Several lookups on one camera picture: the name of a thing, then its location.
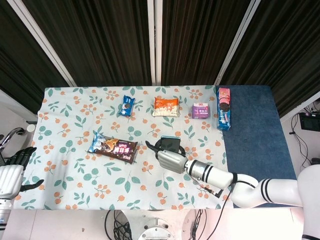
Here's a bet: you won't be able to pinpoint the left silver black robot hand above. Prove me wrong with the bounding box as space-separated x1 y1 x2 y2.
0 146 45 200

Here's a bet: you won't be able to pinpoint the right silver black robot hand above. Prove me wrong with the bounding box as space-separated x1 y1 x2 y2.
145 140 189 174

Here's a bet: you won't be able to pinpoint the black smartphone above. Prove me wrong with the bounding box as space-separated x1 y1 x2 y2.
159 136 181 153

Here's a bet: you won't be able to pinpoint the grey round robot base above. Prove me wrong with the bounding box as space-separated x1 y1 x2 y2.
137 217 175 240

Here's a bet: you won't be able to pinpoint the orange and white snack bag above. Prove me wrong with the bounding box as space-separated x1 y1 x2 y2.
151 96 181 118

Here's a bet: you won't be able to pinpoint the brown chocolate snack bag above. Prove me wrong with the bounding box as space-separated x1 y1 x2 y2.
86 131 139 165

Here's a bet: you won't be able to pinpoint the small purple box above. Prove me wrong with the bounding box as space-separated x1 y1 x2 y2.
191 101 211 120

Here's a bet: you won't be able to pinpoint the floral leaf print tablecloth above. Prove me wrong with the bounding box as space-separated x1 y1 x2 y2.
12 85 235 211

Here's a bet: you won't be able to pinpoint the small blue cookie packet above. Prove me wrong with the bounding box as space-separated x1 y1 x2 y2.
117 94 136 117

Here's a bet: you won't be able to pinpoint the long blue cookie box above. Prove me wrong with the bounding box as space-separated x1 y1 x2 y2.
215 86 232 131

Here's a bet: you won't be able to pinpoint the dark blue table mat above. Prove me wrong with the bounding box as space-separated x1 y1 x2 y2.
214 85 305 208

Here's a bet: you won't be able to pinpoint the black pleated curtain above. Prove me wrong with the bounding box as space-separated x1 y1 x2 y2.
0 0 69 112
221 0 320 118
161 0 251 86
22 0 152 87

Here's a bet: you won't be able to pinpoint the small black monitor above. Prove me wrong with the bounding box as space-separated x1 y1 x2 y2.
298 111 320 131

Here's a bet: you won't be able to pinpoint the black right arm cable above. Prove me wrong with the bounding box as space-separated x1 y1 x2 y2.
193 174 258 240

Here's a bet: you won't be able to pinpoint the black cable bundle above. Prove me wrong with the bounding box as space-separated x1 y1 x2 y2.
104 209 133 240
189 209 209 240

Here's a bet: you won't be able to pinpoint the black floor cables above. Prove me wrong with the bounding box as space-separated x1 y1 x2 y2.
289 112 320 169

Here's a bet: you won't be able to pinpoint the white slanted frame post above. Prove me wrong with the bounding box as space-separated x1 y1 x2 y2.
214 0 262 86
6 0 77 87

